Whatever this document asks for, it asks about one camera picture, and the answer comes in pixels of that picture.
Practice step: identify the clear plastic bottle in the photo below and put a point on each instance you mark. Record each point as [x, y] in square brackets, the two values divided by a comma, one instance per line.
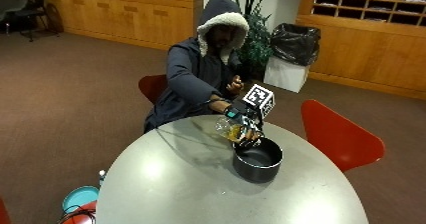
[226, 129]

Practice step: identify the green potted plant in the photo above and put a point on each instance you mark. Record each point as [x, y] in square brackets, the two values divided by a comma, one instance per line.
[254, 40]

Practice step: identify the black office chair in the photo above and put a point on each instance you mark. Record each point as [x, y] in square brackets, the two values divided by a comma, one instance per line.
[33, 12]

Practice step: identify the wooden cabinet wall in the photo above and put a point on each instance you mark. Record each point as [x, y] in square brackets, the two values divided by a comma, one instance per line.
[124, 14]

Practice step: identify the white marker cube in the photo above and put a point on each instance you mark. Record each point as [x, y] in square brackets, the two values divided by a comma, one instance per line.
[259, 99]

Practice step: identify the white bin with black bag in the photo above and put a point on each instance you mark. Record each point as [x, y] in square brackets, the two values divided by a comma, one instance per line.
[293, 55]

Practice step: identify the wooden pigeonhole cabinet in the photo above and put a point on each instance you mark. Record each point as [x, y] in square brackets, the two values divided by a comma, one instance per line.
[363, 34]

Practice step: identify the red container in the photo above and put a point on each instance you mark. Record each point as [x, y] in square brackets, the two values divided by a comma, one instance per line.
[81, 214]

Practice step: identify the black cooking pot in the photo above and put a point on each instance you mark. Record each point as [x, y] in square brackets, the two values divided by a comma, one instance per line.
[257, 159]

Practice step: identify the teal round lid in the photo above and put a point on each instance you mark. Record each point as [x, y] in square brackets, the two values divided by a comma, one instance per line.
[80, 198]

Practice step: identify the small clear bottle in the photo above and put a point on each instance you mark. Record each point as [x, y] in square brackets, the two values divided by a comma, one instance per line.
[101, 177]

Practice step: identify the the person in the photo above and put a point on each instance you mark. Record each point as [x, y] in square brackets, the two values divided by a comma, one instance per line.
[190, 77]

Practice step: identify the red chair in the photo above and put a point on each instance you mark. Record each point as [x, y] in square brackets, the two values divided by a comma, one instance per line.
[153, 87]
[337, 134]

